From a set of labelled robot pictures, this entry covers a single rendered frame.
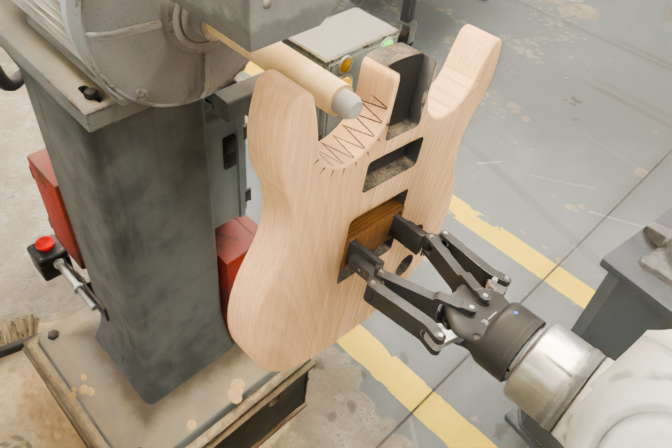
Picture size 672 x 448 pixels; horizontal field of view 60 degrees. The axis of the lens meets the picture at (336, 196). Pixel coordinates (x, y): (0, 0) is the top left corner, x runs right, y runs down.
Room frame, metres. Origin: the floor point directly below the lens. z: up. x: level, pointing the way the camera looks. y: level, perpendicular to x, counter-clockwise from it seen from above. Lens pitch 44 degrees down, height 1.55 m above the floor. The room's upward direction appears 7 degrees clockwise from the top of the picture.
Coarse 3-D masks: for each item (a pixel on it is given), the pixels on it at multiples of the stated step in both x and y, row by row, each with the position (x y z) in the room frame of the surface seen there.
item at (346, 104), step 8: (336, 96) 0.43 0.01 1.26; (344, 96) 0.43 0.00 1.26; (352, 96) 0.43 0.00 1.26; (336, 104) 0.43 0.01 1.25; (344, 104) 0.42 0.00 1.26; (352, 104) 0.42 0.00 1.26; (360, 104) 0.43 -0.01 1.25; (336, 112) 0.43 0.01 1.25; (344, 112) 0.42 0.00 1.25; (352, 112) 0.42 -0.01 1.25; (360, 112) 0.43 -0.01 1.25
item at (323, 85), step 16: (240, 48) 0.51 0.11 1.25; (272, 48) 0.49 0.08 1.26; (288, 48) 0.49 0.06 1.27; (256, 64) 0.49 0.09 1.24; (272, 64) 0.48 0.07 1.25; (288, 64) 0.47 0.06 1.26; (304, 64) 0.47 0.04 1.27; (304, 80) 0.45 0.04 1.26; (320, 80) 0.45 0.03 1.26; (336, 80) 0.45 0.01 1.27; (320, 96) 0.43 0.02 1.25
